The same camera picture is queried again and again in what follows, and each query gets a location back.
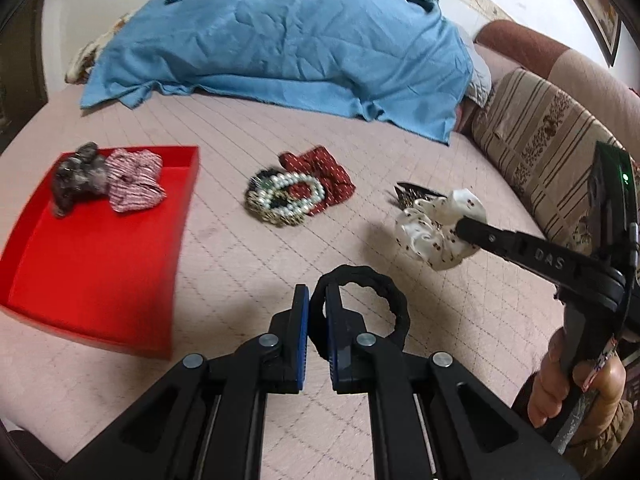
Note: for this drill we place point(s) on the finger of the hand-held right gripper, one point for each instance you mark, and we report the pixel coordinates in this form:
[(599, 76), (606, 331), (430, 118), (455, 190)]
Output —
[(530, 250)]

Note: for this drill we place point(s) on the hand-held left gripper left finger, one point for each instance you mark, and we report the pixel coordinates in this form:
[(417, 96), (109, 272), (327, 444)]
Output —
[(300, 340)]

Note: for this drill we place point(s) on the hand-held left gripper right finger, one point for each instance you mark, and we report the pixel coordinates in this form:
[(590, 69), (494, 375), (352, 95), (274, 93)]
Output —
[(334, 355)]

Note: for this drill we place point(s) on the white dotted scrunchie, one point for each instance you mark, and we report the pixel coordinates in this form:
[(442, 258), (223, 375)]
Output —
[(420, 230)]

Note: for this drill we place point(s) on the leopard print scrunchie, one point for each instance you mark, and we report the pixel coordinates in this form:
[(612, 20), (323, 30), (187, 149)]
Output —
[(272, 218)]

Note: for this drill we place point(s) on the red tray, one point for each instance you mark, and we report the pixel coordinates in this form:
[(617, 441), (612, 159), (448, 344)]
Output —
[(100, 270)]

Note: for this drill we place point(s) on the person's right hand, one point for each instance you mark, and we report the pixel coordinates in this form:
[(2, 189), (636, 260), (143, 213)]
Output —
[(550, 375)]

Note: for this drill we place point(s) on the striped beige cushion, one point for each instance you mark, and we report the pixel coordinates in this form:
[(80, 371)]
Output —
[(540, 130)]

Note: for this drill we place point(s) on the rhinestone hair clip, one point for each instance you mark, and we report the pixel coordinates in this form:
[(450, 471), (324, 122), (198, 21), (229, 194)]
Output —
[(410, 192)]

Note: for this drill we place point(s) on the pink brown sofa backrest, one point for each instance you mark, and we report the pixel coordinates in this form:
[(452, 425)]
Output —
[(575, 70)]

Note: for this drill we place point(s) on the red dotted scrunchie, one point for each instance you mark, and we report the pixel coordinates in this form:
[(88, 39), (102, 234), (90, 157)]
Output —
[(325, 170)]

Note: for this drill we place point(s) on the white quilted cloth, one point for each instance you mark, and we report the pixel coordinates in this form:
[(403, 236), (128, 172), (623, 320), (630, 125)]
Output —
[(480, 80)]

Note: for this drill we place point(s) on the framed picture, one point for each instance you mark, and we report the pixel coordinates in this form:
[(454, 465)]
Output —
[(607, 15)]

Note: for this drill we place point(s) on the red white checked scrunchie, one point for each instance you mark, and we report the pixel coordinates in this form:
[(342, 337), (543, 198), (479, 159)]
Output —
[(135, 180)]

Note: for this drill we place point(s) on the grey patterned scrunchie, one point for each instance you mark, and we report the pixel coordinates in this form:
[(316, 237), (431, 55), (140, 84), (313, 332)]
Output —
[(80, 175)]

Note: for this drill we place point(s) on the blue cloth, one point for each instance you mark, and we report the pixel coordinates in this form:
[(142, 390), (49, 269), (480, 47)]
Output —
[(280, 45)]

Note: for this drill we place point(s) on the floral cloth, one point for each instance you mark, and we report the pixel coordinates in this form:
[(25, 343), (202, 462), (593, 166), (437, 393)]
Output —
[(80, 62)]

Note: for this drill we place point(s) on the dark wooden furniture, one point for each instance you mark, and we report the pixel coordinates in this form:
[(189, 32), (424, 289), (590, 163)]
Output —
[(20, 60)]

